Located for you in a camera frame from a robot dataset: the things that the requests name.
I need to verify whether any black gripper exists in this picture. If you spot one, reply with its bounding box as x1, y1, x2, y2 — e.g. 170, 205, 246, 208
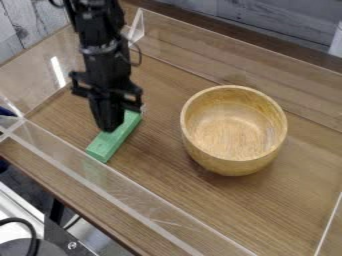
69, 39, 143, 132

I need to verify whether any green rectangular block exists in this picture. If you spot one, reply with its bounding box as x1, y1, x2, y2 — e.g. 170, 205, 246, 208
85, 111, 142, 163

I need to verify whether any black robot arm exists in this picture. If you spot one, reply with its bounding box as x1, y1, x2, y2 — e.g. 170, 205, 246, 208
63, 0, 143, 132

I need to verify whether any light brown wooden bowl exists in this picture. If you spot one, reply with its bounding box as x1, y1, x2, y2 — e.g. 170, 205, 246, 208
180, 85, 289, 176

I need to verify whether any black table leg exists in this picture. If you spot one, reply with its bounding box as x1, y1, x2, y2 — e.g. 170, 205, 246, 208
49, 199, 65, 225

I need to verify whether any clear acrylic enclosure wall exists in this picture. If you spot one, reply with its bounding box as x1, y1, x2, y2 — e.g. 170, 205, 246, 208
0, 0, 342, 256

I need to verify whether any black metal bracket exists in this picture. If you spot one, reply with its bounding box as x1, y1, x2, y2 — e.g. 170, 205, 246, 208
43, 218, 98, 256

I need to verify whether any black cable loop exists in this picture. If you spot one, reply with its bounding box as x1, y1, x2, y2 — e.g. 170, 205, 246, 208
0, 217, 40, 256

